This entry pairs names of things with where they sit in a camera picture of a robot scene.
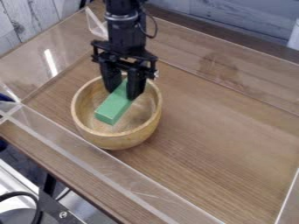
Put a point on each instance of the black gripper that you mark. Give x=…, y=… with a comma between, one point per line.
x=121, y=53

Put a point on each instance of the green rectangular block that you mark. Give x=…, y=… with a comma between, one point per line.
x=113, y=106

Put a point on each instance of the brown wooden bowl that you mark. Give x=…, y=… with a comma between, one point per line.
x=136, y=124

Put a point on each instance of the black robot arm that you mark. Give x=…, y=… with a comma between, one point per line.
x=125, y=8

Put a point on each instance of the blue object at edge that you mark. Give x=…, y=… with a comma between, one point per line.
x=5, y=98

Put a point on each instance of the clear acrylic tray walls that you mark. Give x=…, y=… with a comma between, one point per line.
x=220, y=163

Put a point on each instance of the black metal table leg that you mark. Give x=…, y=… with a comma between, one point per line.
x=49, y=184

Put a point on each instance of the white object at right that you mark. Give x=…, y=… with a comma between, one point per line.
x=294, y=39

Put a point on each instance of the black bracket with screw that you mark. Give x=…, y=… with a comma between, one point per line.
x=53, y=212

